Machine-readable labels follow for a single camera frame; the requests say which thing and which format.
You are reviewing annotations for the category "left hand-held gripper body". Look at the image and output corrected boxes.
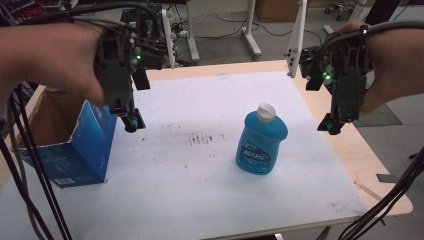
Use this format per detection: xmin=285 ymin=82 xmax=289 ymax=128
xmin=94 ymin=3 xmax=168 ymax=118

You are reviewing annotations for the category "blue bottle with white cap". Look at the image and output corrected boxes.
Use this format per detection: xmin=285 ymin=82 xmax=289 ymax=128
xmin=235 ymin=102 xmax=289 ymax=176

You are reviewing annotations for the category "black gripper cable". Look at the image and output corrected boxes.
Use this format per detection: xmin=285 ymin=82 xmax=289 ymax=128
xmin=313 ymin=19 xmax=424 ymax=63
xmin=64 ymin=0 xmax=163 ymax=29

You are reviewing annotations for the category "person's left hand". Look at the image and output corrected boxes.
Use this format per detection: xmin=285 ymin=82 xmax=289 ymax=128
xmin=0 ymin=15 xmax=116 ymax=108

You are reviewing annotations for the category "white metal stand bar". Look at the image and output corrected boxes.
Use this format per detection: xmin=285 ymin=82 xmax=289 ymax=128
xmin=285 ymin=0 xmax=308 ymax=79
xmin=161 ymin=8 xmax=177 ymax=70

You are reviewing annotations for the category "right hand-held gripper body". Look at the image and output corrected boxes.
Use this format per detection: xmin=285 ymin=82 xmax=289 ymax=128
xmin=299 ymin=30 xmax=372 ymax=124

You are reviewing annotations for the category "black cable bundle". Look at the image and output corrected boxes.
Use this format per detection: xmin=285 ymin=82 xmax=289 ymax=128
xmin=337 ymin=145 xmax=424 ymax=240
xmin=0 ymin=83 xmax=73 ymax=240

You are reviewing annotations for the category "white desk leg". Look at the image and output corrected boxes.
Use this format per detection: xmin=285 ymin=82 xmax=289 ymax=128
xmin=185 ymin=0 xmax=201 ymax=63
xmin=240 ymin=0 xmax=263 ymax=60

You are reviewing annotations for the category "blue cardboard box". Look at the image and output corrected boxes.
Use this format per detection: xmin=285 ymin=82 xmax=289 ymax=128
xmin=13 ymin=88 xmax=118 ymax=190

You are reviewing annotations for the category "black floor cable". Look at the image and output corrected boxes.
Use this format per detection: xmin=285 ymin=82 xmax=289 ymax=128
xmin=199 ymin=12 xmax=324 ymax=46

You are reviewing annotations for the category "grey cable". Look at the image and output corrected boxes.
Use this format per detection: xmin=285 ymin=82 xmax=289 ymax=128
xmin=7 ymin=99 xmax=46 ymax=240

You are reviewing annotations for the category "person's right hand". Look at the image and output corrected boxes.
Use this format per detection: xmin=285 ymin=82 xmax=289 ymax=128
xmin=334 ymin=19 xmax=424 ymax=114

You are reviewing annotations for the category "brown cardboard box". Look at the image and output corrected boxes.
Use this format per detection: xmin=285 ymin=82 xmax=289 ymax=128
xmin=254 ymin=0 xmax=302 ymax=23

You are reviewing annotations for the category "office chair base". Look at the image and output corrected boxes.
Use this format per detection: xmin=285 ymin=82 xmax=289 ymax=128
xmin=324 ymin=0 xmax=355 ymax=22

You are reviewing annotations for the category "white table mat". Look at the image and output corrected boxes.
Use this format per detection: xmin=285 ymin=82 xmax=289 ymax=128
xmin=0 ymin=69 xmax=368 ymax=240

